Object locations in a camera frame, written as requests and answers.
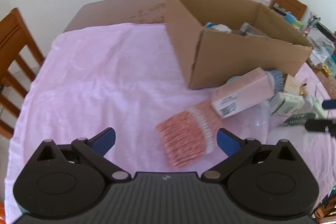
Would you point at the green tissue pack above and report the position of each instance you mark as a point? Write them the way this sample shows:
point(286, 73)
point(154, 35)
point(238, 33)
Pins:
point(319, 111)

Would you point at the green white soap box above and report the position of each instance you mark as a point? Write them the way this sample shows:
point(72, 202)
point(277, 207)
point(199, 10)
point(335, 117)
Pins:
point(285, 104)

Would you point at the clear jar golden capsules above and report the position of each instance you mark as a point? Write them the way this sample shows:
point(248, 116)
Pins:
point(308, 89)

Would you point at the pink carton box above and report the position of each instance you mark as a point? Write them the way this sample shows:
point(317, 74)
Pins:
point(249, 90)

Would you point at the green lid small bottle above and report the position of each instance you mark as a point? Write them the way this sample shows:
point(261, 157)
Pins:
point(297, 25)

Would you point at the gold ornament coaster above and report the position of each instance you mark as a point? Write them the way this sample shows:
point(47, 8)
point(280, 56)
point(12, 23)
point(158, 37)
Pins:
point(326, 70)

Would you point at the pink table cloth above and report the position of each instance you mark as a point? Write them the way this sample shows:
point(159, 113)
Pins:
point(124, 76)

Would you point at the open cardboard box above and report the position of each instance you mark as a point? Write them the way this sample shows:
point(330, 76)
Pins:
point(208, 58)

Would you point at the wooden chair right back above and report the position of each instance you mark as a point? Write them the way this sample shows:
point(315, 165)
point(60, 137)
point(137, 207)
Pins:
point(297, 8)

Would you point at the jar of dark cookies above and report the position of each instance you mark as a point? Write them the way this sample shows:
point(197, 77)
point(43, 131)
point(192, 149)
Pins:
point(247, 30)

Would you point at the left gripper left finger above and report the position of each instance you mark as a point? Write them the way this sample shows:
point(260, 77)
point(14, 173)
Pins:
point(92, 151)

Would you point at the white blue sock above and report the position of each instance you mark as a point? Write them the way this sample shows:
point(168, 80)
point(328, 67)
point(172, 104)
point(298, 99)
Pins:
point(218, 27)

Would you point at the wooden chair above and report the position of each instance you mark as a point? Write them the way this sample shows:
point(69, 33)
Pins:
point(297, 8)
point(14, 37)

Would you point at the large clear jar black lid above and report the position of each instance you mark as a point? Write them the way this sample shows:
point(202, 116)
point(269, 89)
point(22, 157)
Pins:
point(323, 43)

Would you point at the beige Kagi carton box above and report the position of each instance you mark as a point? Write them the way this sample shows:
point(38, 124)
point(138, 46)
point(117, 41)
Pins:
point(291, 85)

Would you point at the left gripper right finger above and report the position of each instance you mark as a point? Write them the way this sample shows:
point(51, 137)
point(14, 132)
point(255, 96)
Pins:
point(239, 152)

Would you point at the clear plastic cup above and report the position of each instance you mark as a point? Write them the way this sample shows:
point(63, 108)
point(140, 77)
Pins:
point(255, 122)

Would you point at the pink knitted sock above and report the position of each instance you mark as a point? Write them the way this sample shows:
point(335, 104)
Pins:
point(190, 134)

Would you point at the wooden chair left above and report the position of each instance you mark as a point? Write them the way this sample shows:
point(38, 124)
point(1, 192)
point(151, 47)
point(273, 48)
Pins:
point(14, 37)

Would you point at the light blue round toy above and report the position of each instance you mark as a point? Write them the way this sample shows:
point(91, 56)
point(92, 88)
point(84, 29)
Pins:
point(232, 79)

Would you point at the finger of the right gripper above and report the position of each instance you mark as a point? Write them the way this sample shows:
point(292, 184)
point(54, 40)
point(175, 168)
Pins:
point(327, 126)
point(329, 104)

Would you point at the blue grey knitted sock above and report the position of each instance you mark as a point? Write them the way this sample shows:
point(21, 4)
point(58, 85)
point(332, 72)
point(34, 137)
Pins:
point(276, 80)

